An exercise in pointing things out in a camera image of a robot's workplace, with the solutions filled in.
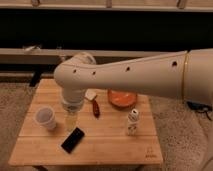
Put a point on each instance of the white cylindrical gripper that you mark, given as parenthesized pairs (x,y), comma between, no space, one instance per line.
(72,101)

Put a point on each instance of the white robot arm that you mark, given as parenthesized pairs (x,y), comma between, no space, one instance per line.
(182,75)

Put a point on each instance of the black smartphone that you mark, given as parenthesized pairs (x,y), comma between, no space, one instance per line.
(72,140)

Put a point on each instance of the wooden table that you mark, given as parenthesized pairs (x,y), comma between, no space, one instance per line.
(105,140)

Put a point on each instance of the orange bowl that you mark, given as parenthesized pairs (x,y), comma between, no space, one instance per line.
(122,99)

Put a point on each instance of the white small bottle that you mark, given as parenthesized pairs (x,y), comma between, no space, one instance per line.
(132,122)

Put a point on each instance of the blue box on floor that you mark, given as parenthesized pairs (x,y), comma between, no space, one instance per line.
(197,106)

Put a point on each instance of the brown handled brush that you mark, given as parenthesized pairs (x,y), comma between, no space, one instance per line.
(91,96)

